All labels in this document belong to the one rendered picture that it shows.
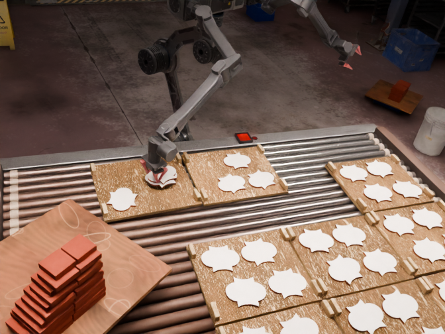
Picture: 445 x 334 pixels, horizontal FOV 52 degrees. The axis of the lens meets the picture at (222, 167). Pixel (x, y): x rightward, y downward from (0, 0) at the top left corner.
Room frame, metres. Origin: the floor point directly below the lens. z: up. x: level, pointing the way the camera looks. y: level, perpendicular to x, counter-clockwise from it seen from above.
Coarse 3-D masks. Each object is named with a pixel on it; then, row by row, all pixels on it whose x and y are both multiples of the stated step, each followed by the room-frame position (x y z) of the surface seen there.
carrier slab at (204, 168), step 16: (192, 160) 1.70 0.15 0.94; (208, 160) 1.72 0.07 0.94; (256, 160) 1.79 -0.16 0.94; (192, 176) 1.58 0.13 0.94; (208, 176) 1.60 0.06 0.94; (224, 176) 1.62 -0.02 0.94; (240, 176) 1.64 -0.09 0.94; (208, 192) 1.49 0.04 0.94; (224, 192) 1.51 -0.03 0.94; (240, 192) 1.53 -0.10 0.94; (256, 192) 1.55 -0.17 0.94; (272, 192) 1.57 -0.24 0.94; (288, 192) 1.60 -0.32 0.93
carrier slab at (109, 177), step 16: (176, 160) 1.68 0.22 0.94; (96, 176) 1.47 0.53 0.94; (112, 176) 1.49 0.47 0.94; (128, 176) 1.51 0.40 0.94; (144, 176) 1.53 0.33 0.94; (96, 192) 1.38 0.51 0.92; (144, 192) 1.42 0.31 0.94; (160, 192) 1.44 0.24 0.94; (176, 192) 1.46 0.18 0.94; (192, 192) 1.48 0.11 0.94; (112, 208) 1.30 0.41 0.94; (144, 208) 1.33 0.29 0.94; (160, 208) 1.34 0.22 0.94; (176, 208) 1.36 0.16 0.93
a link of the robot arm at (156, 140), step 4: (152, 136) 1.50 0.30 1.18; (156, 136) 1.51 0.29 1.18; (148, 140) 1.48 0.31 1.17; (152, 140) 1.47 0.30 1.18; (156, 140) 1.48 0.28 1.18; (160, 140) 1.47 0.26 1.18; (148, 144) 1.47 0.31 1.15; (152, 144) 1.46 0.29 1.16; (156, 144) 1.46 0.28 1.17; (148, 148) 1.47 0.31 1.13; (152, 148) 1.46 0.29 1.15; (156, 148) 1.46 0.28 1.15; (152, 152) 1.46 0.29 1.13; (156, 152) 1.46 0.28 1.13
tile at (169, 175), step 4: (168, 168) 1.56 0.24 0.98; (172, 168) 1.57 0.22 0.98; (168, 172) 1.53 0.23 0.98; (172, 172) 1.54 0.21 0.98; (148, 176) 1.48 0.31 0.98; (152, 176) 1.49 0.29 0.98; (164, 176) 1.50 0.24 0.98; (168, 176) 1.51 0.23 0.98; (172, 176) 1.51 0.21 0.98; (152, 180) 1.46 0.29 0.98; (160, 180) 1.47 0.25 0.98; (164, 180) 1.48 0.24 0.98; (168, 180) 1.49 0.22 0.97
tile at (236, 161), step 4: (228, 156) 1.77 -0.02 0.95; (232, 156) 1.77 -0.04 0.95; (236, 156) 1.78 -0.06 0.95; (240, 156) 1.78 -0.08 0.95; (244, 156) 1.79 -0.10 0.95; (224, 160) 1.73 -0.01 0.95; (228, 160) 1.73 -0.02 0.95; (232, 160) 1.74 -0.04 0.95; (236, 160) 1.74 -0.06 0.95; (240, 160) 1.75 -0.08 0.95; (244, 160) 1.76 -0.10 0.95; (248, 160) 1.76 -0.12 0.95; (224, 164) 1.71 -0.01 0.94; (228, 164) 1.70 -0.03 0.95; (232, 164) 1.71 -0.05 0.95; (236, 164) 1.71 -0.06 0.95; (240, 164) 1.72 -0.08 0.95; (244, 164) 1.72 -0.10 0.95; (248, 164) 1.74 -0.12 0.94; (236, 168) 1.69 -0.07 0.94
